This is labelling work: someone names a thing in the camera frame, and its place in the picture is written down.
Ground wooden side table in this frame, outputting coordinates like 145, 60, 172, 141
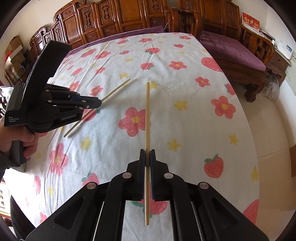
266, 49, 292, 86

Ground white plastic bag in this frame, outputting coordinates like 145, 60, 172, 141
260, 73, 280, 101

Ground long carved wooden sofa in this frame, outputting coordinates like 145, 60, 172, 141
28, 0, 202, 63

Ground red greeting card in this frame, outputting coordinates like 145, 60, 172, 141
241, 12, 260, 34

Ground carved wooden armchair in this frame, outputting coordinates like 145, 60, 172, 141
178, 1, 275, 102

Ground light bamboo chopstick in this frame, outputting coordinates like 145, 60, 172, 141
63, 78, 132, 138
144, 82, 151, 225

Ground white router box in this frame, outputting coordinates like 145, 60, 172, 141
277, 40, 294, 60

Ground floral strawberry tablecloth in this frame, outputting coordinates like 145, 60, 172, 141
4, 33, 259, 240

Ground stacked cardboard boxes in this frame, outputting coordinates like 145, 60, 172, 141
4, 35, 31, 86

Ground person's left hand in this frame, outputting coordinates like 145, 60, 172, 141
1, 117, 41, 158

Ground purple armchair cushion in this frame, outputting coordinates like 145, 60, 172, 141
200, 31, 266, 71

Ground white electrical wall box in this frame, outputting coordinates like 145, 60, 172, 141
285, 51, 296, 94

